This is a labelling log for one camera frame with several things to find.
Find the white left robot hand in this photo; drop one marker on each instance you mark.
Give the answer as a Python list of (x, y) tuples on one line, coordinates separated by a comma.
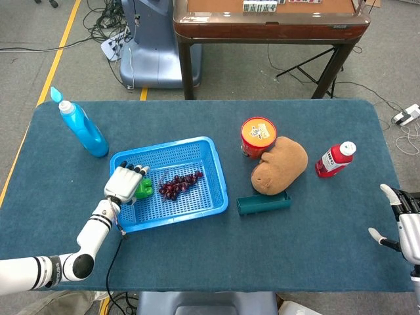
[(123, 183)]

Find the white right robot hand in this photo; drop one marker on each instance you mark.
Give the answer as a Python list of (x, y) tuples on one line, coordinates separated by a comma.
[(410, 229)]

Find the green plastic block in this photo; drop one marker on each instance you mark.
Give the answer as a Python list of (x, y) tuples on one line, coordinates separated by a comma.
[(144, 191)]

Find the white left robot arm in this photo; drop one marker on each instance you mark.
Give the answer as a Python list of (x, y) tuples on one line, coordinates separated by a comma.
[(92, 229)]

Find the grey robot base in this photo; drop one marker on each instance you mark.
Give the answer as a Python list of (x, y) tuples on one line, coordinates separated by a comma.
[(206, 303)]

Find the bunch of purple grapes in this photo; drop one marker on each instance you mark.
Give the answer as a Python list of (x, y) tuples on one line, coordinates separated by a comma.
[(177, 187)]

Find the brown plush toy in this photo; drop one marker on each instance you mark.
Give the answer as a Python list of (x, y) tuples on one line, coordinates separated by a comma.
[(279, 167)]

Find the blue detergent bottle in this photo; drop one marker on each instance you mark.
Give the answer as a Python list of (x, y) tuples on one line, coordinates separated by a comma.
[(85, 134)]

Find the blue plastic perforated basket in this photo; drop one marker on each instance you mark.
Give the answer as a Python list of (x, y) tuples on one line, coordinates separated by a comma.
[(197, 200)]

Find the red juice bottle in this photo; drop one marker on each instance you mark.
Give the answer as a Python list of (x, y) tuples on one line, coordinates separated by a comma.
[(333, 160)]

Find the white power strip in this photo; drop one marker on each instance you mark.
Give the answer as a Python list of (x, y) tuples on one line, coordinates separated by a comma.
[(408, 115), (113, 46)]

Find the teal plastic holder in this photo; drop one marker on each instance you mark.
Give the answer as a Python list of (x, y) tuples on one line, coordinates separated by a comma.
[(262, 206)]

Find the red instant noodle cup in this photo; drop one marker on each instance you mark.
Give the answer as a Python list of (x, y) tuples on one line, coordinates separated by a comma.
[(257, 131)]

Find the brown mahjong table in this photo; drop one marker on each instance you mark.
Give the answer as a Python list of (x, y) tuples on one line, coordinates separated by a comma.
[(262, 29)]

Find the row of mahjong tiles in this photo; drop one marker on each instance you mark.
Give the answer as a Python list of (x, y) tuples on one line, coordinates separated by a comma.
[(259, 6)]

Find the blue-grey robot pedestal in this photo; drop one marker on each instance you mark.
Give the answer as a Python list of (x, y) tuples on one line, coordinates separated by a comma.
[(157, 49)]

